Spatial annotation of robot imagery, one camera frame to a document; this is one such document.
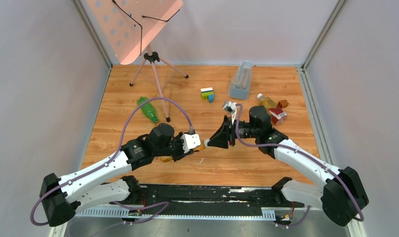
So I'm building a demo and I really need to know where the clear blue detergent bottle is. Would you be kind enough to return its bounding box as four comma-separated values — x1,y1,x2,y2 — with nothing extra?
228,61,254,100

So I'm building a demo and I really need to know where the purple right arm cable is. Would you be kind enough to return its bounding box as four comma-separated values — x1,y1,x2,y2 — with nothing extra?
234,104,365,222

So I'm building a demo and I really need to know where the coloured toy brick stack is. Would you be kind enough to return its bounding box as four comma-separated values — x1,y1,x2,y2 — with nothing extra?
200,87,215,103

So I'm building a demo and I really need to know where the green plastic bottle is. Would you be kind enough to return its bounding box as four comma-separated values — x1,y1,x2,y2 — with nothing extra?
137,96,159,123

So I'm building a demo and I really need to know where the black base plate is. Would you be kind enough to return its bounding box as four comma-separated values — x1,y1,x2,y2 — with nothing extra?
121,184,304,216

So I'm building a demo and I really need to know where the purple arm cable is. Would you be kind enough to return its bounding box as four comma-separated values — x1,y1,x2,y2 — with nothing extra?
234,104,365,222
30,97,194,227

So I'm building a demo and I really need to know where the yellow blue milk tea bottle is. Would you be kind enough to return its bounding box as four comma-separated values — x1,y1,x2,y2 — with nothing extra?
160,139,209,162

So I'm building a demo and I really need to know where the red yellow tea bottle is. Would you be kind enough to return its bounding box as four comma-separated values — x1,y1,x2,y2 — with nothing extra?
257,93,287,125

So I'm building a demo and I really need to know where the brown small block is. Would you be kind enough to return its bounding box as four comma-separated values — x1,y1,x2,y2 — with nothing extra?
278,99,289,109

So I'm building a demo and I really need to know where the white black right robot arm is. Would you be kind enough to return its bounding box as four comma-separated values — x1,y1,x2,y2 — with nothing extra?
204,103,369,227

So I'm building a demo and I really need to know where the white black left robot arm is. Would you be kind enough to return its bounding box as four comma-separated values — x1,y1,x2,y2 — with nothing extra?
40,123,188,227

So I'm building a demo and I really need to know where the pink music stand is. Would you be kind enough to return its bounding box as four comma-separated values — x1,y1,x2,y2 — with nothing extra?
85,0,190,123

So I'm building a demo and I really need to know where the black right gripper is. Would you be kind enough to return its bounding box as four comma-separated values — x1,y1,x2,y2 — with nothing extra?
207,116,259,149

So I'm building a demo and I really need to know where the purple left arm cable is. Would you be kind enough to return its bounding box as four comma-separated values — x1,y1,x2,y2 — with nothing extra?
30,97,194,227

